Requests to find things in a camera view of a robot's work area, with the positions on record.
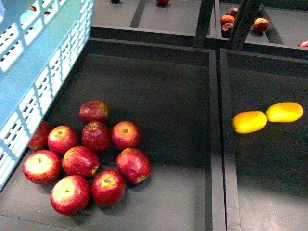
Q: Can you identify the yellow mango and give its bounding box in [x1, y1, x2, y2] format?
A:
[265, 102, 304, 123]
[232, 111, 267, 134]

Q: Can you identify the light blue plastic basket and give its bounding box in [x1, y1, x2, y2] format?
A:
[0, 0, 94, 187]

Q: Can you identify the red apple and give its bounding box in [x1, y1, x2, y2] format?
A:
[111, 121, 141, 151]
[91, 169, 126, 206]
[78, 100, 109, 123]
[47, 126, 80, 156]
[50, 175, 90, 216]
[22, 150, 62, 185]
[62, 145, 100, 178]
[116, 148, 151, 184]
[81, 121, 111, 152]
[27, 120, 52, 150]

